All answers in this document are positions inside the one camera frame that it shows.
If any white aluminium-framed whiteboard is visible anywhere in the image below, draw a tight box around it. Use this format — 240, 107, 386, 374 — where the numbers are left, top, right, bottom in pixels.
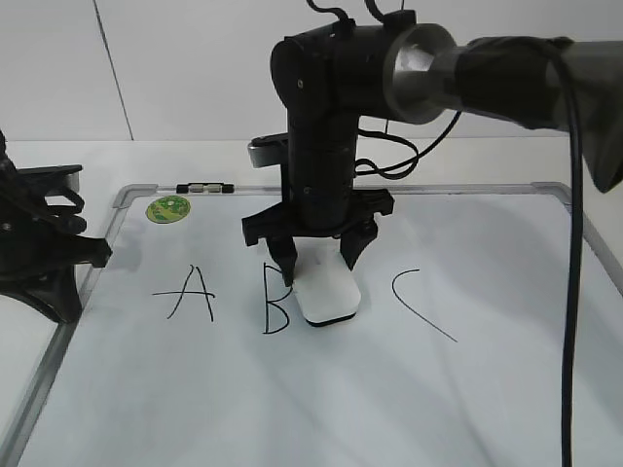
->
0, 181, 623, 467

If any black silver whiteboard hanger clip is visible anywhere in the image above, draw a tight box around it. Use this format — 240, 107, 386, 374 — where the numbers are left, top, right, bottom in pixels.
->
175, 183, 235, 195

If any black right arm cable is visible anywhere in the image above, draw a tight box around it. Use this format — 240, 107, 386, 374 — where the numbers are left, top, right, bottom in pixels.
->
544, 38, 585, 467

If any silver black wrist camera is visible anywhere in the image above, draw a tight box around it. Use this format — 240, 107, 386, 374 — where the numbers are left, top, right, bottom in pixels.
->
18, 164, 83, 197
247, 133, 289, 168

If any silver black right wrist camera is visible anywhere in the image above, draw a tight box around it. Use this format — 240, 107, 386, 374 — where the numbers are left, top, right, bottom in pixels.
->
247, 133, 289, 168

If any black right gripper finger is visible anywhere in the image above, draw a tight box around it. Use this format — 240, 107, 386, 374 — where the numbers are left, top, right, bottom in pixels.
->
340, 217, 379, 270
267, 236, 298, 287

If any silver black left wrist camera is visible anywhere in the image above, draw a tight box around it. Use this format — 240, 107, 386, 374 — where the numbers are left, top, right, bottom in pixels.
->
18, 164, 83, 197

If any round green magnet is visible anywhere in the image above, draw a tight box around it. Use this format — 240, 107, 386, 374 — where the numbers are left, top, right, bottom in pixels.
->
145, 195, 191, 225

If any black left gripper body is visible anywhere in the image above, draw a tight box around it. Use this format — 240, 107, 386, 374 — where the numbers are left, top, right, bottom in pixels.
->
1, 137, 111, 279

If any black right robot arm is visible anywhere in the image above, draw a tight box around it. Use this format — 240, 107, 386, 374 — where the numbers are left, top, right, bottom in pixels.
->
242, 11, 622, 284

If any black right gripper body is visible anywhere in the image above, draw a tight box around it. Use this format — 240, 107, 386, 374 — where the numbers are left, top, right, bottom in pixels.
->
242, 147, 393, 246

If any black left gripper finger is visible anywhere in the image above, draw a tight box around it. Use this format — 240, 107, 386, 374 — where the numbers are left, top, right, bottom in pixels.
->
1, 266, 83, 323

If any white black whiteboard eraser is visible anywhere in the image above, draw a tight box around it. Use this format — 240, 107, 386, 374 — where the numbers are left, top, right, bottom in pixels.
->
293, 242, 361, 327

